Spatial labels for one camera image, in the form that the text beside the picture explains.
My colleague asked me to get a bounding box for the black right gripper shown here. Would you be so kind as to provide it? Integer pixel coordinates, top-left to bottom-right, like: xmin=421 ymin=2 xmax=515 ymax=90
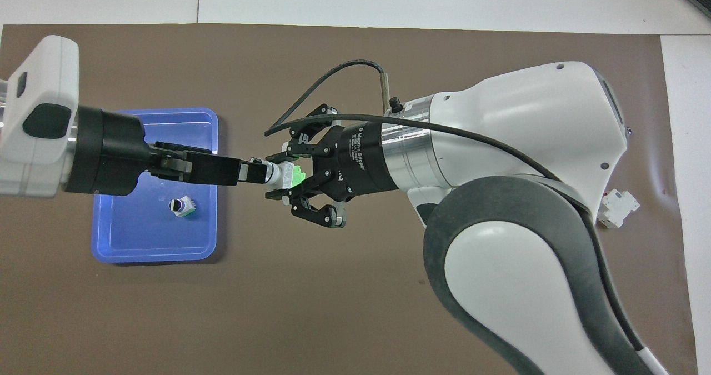
xmin=266 ymin=104 xmax=400 ymax=229

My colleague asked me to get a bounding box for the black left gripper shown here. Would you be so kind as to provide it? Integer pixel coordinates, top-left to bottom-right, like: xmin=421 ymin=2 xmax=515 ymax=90
xmin=66 ymin=106 xmax=268 ymax=197

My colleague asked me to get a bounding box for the green white rotary switch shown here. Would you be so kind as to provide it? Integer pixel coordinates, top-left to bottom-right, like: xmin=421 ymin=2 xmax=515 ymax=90
xmin=250 ymin=157 xmax=308 ymax=191
xmin=168 ymin=196 xmax=196 ymax=218

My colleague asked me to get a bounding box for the blue plastic tray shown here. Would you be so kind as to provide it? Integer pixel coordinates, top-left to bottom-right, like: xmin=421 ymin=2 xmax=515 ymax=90
xmin=91 ymin=107 xmax=219 ymax=263

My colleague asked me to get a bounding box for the brown table mat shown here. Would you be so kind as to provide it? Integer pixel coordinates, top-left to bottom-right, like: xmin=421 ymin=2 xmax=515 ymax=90
xmin=0 ymin=24 xmax=699 ymax=375

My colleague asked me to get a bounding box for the white circuit breaker red lever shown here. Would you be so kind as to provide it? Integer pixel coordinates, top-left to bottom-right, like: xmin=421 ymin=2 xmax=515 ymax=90
xmin=597 ymin=189 xmax=640 ymax=229

